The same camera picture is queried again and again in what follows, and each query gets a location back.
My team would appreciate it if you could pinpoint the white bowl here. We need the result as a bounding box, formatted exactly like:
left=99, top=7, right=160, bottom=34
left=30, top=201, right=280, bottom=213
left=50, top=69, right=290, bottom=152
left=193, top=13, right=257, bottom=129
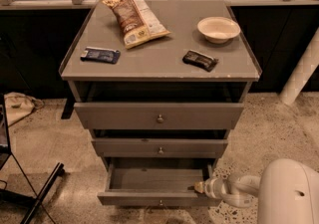
left=197, top=17, right=240, bottom=44

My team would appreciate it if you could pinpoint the beige cloth bag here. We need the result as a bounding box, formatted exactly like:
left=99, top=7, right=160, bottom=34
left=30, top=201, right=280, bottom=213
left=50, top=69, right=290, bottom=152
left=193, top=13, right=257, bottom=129
left=4, top=92, right=44, bottom=125

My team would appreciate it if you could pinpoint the grey drawer cabinet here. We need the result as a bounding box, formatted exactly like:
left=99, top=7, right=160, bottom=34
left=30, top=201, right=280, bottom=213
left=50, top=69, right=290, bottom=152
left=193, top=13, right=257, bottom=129
left=59, top=0, right=263, bottom=176

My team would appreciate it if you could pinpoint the brown chip bag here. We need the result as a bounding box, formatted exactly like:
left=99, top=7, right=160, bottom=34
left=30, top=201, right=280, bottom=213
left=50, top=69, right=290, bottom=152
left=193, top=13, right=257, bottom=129
left=102, top=0, right=169, bottom=49

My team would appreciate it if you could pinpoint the grey top drawer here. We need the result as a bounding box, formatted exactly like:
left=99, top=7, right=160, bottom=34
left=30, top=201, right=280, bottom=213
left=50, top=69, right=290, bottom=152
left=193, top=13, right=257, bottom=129
left=74, top=103, right=243, bottom=129

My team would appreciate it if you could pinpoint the black stand frame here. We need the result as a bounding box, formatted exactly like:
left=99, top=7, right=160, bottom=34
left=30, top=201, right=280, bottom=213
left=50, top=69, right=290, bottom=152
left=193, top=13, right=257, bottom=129
left=0, top=93, right=66, bottom=224

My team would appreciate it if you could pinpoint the white diagonal post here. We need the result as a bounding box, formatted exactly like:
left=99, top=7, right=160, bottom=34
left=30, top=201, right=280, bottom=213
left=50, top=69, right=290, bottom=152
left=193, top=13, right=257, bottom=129
left=279, top=28, right=319, bottom=106

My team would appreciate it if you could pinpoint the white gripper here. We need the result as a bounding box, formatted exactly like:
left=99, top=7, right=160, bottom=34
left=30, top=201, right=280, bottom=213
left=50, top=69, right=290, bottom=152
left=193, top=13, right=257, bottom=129
left=194, top=178, right=229, bottom=199

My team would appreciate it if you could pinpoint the black snack packet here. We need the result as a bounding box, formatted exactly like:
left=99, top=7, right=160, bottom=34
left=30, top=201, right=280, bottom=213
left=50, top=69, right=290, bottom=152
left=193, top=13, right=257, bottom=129
left=182, top=50, right=218, bottom=72

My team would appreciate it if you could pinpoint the grey middle drawer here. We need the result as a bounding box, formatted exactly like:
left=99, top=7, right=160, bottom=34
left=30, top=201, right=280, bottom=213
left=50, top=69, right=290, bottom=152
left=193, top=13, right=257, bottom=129
left=92, top=138, right=228, bottom=158

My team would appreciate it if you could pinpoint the grey bottom drawer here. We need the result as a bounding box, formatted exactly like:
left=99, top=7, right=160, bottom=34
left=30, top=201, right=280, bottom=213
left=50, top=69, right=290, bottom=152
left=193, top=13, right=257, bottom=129
left=98, top=158, right=220, bottom=207

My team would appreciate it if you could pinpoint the blue snack packet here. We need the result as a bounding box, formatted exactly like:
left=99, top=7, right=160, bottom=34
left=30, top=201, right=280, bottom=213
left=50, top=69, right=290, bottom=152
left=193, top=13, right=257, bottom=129
left=80, top=47, right=121, bottom=64

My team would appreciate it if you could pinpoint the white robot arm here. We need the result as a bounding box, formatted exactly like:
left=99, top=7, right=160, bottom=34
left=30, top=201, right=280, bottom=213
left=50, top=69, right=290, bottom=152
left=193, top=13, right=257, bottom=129
left=194, top=158, right=319, bottom=224

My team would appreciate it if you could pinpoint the grey drawer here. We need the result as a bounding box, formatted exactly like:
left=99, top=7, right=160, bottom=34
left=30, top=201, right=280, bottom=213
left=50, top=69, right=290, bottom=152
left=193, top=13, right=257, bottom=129
left=98, top=158, right=220, bottom=207
left=74, top=103, right=243, bottom=129
left=92, top=138, right=228, bottom=158

